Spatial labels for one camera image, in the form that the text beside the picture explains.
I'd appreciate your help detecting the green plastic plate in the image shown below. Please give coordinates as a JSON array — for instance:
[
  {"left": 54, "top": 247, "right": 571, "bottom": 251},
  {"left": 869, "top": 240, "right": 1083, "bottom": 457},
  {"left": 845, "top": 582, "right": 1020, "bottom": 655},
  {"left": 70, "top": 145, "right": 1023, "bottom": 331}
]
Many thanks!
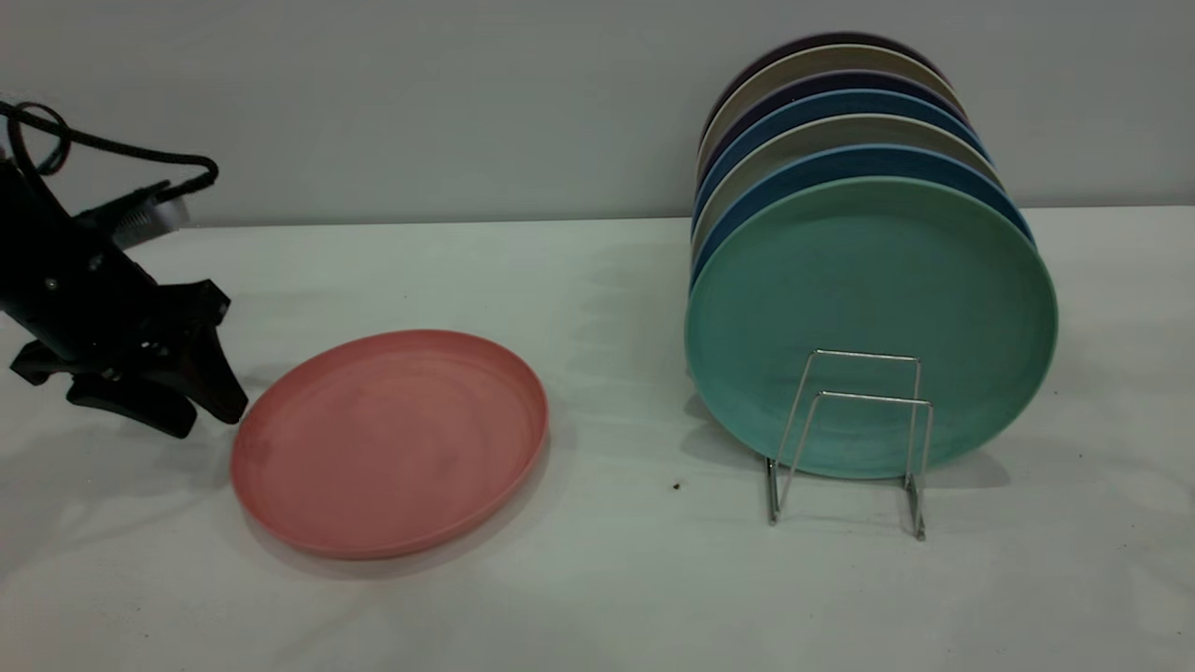
[{"left": 684, "top": 177, "right": 1059, "bottom": 481}]

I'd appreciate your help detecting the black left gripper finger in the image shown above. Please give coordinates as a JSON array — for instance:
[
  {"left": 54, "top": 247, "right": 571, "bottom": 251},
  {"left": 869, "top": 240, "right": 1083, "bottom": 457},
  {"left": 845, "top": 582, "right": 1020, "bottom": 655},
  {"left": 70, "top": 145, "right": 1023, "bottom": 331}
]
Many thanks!
[
  {"left": 67, "top": 371, "right": 200, "bottom": 440},
  {"left": 182, "top": 319, "right": 250, "bottom": 427}
]

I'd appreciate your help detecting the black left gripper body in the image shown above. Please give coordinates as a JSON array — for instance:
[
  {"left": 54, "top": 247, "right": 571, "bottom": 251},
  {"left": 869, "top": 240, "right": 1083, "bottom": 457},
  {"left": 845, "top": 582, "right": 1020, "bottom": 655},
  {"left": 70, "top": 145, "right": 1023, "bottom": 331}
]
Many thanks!
[{"left": 0, "top": 159, "right": 231, "bottom": 386}]

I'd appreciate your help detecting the dark purple plastic plate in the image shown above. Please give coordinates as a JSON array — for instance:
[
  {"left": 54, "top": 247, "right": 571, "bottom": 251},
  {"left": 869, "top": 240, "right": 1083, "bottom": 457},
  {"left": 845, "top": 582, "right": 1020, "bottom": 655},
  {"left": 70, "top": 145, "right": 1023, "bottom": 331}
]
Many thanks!
[
  {"left": 698, "top": 72, "right": 972, "bottom": 183},
  {"left": 702, "top": 34, "right": 949, "bottom": 141}
]

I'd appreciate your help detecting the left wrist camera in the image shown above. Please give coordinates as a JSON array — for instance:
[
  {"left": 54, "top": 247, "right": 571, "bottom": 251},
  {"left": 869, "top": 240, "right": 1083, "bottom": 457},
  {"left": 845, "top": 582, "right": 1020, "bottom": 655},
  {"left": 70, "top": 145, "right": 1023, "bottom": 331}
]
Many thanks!
[{"left": 77, "top": 180, "right": 190, "bottom": 249}]

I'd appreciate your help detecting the blue plastic plate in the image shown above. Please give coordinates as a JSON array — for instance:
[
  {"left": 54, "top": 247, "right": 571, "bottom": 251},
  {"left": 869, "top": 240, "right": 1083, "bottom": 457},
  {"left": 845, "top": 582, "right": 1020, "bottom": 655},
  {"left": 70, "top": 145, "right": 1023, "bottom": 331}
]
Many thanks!
[
  {"left": 693, "top": 90, "right": 991, "bottom": 230},
  {"left": 691, "top": 145, "right": 1035, "bottom": 290}
]

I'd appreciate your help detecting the pink plastic plate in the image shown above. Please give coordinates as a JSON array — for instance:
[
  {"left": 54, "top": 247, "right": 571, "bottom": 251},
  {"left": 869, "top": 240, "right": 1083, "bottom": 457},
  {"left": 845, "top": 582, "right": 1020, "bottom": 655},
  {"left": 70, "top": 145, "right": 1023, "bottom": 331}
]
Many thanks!
[{"left": 231, "top": 329, "right": 550, "bottom": 561}]

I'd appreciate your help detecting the black braided cable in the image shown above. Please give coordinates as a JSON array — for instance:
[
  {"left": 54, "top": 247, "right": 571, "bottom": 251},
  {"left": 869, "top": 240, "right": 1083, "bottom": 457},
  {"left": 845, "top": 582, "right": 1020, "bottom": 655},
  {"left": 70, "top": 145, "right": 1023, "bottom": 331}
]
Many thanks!
[{"left": 0, "top": 100, "right": 220, "bottom": 203}]

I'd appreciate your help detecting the silver wire plate rack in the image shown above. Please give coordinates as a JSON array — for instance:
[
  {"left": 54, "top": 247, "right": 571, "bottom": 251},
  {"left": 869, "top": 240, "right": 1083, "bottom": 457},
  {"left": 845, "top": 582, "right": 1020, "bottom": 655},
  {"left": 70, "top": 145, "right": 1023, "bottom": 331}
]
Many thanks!
[{"left": 766, "top": 350, "right": 935, "bottom": 542}]

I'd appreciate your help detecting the beige plastic plate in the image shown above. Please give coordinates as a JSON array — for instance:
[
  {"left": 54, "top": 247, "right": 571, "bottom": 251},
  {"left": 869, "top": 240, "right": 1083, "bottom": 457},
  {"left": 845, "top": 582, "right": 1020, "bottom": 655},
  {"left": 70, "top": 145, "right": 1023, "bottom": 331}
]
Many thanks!
[
  {"left": 698, "top": 45, "right": 963, "bottom": 178},
  {"left": 692, "top": 114, "right": 1005, "bottom": 258}
]

